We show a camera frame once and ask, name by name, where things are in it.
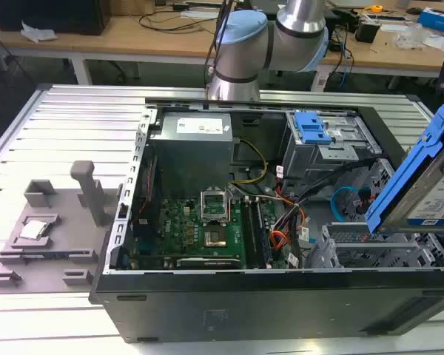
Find hard disk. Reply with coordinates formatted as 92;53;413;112
366;96;444;241

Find blue disk wire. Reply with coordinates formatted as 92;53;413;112
330;186;362;223

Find grey metal disk bay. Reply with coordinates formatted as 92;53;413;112
306;220;444;270

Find black RAM slot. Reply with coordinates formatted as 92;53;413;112
254;197;273;270
241;197;259;270

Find clear plastic bag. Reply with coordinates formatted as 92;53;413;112
393;24;431;50

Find blue cardboard box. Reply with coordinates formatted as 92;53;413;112
417;6;444;31

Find black motor block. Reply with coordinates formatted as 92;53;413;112
354;17;383;43

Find grey metal drive cage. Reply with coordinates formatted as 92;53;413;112
283;109;381;179

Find blue plastic drive carrier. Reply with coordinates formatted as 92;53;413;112
295;111;333;146

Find grey power supply unit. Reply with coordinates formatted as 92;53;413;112
149;112;234;190

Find CPU socket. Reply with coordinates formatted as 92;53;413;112
200;189;233;226

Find gold chipset chip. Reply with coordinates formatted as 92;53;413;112
203;231;229;249

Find wooden desk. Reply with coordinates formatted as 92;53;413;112
0;0;444;87

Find black graphics card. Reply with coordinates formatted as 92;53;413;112
175;257;242;270

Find green motherboard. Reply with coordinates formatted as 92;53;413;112
132;195;284;271

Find black open PC case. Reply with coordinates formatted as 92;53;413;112
87;96;444;344

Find black case fan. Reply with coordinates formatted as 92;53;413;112
141;154;160;203

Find large black box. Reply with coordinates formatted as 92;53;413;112
0;0;111;36

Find grey parts rack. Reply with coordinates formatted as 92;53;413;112
0;160;120;296

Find crumpled white tissue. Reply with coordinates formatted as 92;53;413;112
20;20;58;43

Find silver CPU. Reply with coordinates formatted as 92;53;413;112
17;219;48;240

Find black disk wire bundle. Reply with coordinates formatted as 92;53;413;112
294;162;375;216

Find yellow and black wires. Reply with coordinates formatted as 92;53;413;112
231;137;270;185

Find orange wire bundle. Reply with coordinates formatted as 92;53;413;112
270;199;307;260

